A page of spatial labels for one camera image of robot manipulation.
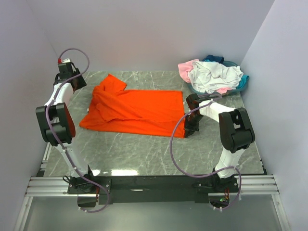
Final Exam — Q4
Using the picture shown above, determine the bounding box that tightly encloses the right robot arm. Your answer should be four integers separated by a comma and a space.
184, 94, 255, 171

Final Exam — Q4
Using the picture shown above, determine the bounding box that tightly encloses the teal t shirt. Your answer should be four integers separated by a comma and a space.
236, 75, 249, 91

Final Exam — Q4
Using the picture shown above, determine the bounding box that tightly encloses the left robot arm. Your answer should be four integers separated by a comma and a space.
36, 59, 96, 193

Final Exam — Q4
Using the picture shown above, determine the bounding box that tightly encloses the orange t shirt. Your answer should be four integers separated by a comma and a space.
79, 74, 184, 138

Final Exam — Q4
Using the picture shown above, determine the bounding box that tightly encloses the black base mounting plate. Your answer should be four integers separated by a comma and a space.
63, 175, 239, 208

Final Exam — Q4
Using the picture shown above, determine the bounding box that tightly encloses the pink t shirt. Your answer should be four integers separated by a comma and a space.
178, 59, 237, 94

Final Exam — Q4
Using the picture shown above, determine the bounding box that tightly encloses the dark blue t shirt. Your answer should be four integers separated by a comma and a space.
202, 55, 224, 64

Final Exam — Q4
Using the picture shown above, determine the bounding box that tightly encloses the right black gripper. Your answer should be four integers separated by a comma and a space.
184, 114, 203, 139

